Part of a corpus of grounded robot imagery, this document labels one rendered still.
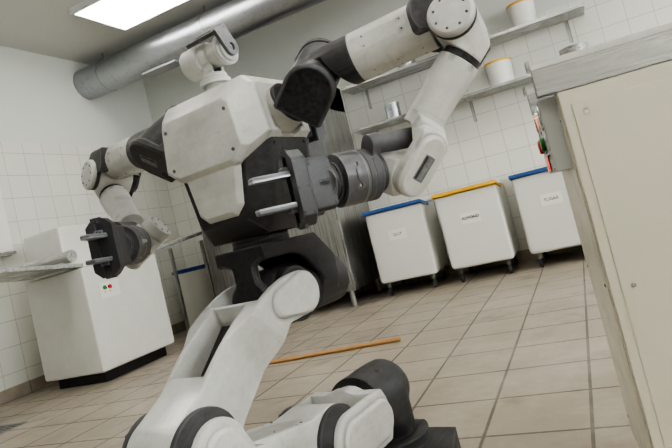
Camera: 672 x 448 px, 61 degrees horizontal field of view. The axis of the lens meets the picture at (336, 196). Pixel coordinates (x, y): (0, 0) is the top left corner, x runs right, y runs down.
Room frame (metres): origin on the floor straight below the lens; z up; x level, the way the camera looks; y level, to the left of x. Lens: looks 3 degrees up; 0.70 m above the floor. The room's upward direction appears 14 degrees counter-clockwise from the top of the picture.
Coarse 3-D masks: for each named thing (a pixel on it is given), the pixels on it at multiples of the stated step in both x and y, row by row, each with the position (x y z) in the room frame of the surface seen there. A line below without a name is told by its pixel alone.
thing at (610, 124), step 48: (576, 96) 1.00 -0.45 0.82; (624, 96) 0.97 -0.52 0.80; (576, 144) 1.00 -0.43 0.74; (624, 144) 0.98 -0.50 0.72; (576, 192) 1.11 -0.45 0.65; (624, 192) 0.99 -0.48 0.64; (624, 240) 0.99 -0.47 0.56; (624, 288) 1.00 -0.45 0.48; (624, 336) 1.01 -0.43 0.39; (624, 384) 1.19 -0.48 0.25
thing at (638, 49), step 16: (640, 32) 0.97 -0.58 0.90; (656, 32) 0.96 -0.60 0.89; (592, 48) 0.99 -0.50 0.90; (608, 48) 0.99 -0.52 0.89; (624, 48) 0.98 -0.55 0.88; (640, 48) 0.97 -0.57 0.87; (656, 48) 0.96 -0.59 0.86; (528, 64) 1.02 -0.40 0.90; (544, 64) 1.02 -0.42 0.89; (560, 64) 1.01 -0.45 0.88; (576, 64) 1.00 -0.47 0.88; (592, 64) 0.99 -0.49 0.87; (608, 64) 0.99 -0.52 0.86; (624, 64) 0.98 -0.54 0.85; (640, 64) 0.97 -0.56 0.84; (544, 80) 1.02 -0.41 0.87; (560, 80) 1.01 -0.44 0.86; (576, 80) 1.00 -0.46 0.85; (544, 96) 1.04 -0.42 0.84
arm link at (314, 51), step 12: (312, 48) 1.05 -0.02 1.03; (324, 48) 1.01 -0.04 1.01; (336, 48) 0.99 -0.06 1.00; (300, 60) 1.02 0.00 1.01; (312, 60) 1.00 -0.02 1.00; (324, 60) 1.00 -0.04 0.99; (336, 60) 0.99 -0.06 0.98; (348, 60) 0.98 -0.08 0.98; (336, 72) 0.99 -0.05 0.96; (348, 72) 0.99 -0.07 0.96; (336, 84) 1.03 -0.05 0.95
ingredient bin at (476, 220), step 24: (456, 192) 4.68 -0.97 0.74; (480, 192) 4.64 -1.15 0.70; (504, 192) 5.03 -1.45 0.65; (456, 216) 4.72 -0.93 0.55; (480, 216) 4.65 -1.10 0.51; (504, 216) 4.62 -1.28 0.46; (456, 240) 4.74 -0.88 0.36; (480, 240) 4.67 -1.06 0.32; (504, 240) 4.60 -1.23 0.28; (456, 264) 4.76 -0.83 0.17; (480, 264) 4.71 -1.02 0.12
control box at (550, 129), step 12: (552, 96) 1.05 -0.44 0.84; (540, 108) 1.06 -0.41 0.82; (552, 108) 1.05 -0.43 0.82; (540, 120) 1.08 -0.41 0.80; (552, 120) 1.06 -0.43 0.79; (540, 132) 1.20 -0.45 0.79; (552, 132) 1.06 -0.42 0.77; (552, 144) 1.06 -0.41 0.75; (564, 144) 1.05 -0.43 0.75; (552, 156) 1.07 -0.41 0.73; (564, 156) 1.06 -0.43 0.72; (552, 168) 1.13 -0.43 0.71; (564, 168) 1.06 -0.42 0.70
